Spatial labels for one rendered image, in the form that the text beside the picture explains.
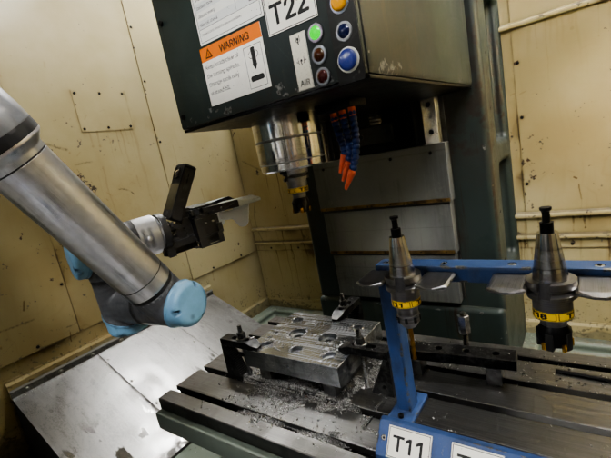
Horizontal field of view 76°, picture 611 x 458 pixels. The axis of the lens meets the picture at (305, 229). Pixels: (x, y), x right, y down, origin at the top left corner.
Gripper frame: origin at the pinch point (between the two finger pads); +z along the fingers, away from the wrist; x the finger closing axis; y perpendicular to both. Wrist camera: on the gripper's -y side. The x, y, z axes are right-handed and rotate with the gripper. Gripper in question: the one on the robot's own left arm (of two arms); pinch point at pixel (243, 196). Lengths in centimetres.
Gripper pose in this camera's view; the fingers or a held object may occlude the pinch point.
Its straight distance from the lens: 87.0
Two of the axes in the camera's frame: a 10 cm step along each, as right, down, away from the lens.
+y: 2.1, 9.6, 2.1
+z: 7.5, -3.0, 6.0
